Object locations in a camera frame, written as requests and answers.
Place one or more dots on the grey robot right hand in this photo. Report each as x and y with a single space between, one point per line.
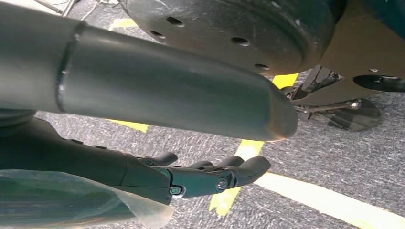
158 85

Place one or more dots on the black robot drive wheel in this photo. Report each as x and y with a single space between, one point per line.
221 19

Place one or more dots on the translucent plastic cover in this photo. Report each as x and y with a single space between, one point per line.
63 202

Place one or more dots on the round metal support foot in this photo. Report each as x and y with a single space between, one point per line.
354 117

